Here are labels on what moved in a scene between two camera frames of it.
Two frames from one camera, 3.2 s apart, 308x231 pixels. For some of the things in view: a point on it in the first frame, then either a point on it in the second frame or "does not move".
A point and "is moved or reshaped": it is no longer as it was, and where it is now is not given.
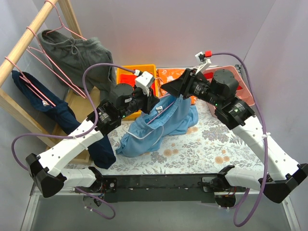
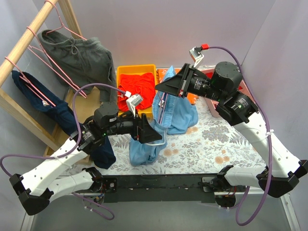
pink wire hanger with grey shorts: [62, 26] does not move
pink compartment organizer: [243, 93] does not move
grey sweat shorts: [70, 57] does not move
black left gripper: [149, 103] → [139, 128]
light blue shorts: [173, 115] is moved or reshaped
